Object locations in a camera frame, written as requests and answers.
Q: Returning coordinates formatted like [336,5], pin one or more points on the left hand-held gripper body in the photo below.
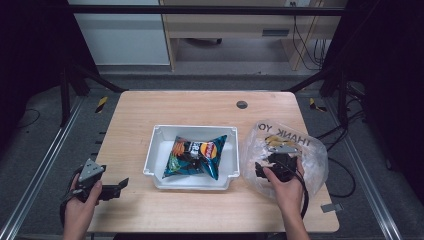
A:
[90,173]

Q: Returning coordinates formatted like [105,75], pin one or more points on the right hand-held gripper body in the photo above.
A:
[283,160]

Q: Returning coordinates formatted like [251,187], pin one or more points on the clear plastic bag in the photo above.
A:
[313,156]

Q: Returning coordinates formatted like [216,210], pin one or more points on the white plastic bin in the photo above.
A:
[160,156]

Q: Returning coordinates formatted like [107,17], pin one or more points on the blue potato chips packet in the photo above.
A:
[196,155]

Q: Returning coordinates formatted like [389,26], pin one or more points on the person's left hand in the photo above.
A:
[81,208]

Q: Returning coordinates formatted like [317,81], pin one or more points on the person's right hand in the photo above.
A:
[286,193]

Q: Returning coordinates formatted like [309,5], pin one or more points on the yellow snack packet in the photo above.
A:
[278,140]

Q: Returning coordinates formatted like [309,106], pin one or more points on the yellow black floor tape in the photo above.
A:
[316,105]
[101,104]

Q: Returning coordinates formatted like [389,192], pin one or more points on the grey tape piece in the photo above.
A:
[331,207]

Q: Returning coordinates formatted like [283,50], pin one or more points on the grey table grommet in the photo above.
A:
[241,104]

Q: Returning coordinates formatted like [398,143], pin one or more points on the black metal stand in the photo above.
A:
[340,96]
[66,96]

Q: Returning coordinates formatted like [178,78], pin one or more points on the white cabinet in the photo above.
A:
[123,36]

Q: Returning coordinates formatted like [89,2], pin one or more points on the black horizontal bar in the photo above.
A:
[206,10]

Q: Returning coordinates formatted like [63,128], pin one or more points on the aluminium floor rail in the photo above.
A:
[363,166]
[36,166]

